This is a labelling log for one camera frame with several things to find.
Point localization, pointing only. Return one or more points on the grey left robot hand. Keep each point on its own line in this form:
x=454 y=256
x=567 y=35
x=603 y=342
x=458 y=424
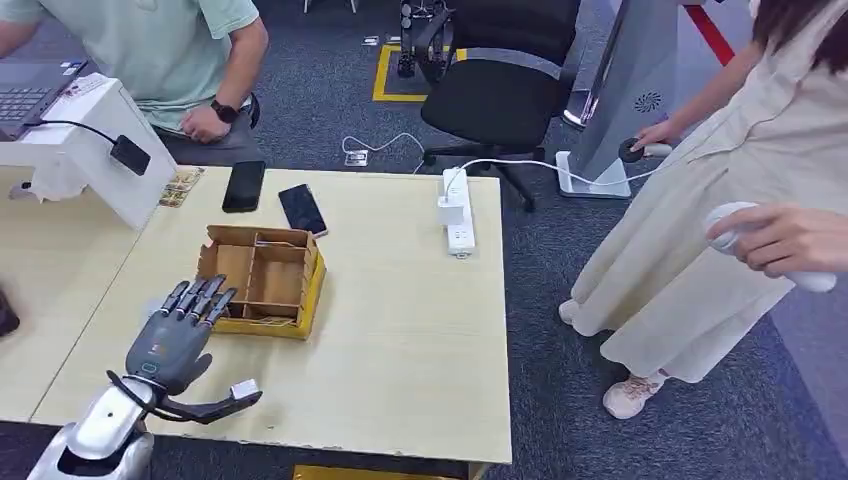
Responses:
x=169 y=348

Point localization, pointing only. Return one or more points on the white handheld controller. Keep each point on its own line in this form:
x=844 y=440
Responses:
x=811 y=281

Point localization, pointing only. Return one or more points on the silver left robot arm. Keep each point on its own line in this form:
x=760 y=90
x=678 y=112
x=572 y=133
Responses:
x=106 y=424

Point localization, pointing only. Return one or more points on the wooden divided card box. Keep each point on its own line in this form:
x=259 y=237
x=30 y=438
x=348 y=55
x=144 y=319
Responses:
x=275 y=278

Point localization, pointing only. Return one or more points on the printed card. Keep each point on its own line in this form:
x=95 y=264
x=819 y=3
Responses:
x=187 y=180
x=172 y=199

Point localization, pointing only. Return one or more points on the white laptop stand box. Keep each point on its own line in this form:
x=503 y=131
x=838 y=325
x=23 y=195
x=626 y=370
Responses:
x=122 y=192

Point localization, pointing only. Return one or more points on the dark rounded object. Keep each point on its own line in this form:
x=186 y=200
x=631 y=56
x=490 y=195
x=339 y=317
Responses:
x=8 y=314

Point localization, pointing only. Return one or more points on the black smartphone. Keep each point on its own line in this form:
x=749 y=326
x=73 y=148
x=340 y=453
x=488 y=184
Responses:
x=244 y=187

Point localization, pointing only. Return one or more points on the smartphone with pale rim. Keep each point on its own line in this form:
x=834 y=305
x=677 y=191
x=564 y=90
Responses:
x=303 y=210

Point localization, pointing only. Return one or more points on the black wristwatch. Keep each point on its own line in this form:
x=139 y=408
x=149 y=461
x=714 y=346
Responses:
x=224 y=111

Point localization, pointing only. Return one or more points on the silver floor socket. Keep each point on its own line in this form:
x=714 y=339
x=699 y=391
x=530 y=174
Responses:
x=356 y=158

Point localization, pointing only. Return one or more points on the grey laptop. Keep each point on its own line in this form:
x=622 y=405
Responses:
x=26 y=93

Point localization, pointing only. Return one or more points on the person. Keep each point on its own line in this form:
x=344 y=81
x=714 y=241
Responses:
x=152 y=53
x=696 y=232

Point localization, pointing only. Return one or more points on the white power strip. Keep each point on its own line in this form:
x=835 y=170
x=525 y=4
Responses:
x=460 y=242

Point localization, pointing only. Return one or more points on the white charger plug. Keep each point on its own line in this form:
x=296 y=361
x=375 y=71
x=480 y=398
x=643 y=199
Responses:
x=450 y=212

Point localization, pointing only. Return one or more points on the white stool legs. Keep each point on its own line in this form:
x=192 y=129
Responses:
x=307 y=5

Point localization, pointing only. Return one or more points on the black mechanical legs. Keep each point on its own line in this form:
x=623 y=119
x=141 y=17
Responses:
x=430 y=40

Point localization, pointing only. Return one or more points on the black office chair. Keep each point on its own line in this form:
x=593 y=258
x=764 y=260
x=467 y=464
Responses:
x=497 y=99

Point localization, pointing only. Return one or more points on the grey floor-standing unit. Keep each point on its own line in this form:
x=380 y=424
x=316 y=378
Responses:
x=623 y=99

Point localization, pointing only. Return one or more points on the red bar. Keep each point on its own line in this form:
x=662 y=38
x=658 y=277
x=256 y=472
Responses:
x=709 y=33

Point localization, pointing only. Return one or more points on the black camera bracket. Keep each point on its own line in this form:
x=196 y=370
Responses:
x=199 y=411

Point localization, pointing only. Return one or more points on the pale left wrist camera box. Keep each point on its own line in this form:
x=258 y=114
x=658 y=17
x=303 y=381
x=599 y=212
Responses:
x=244 y=389

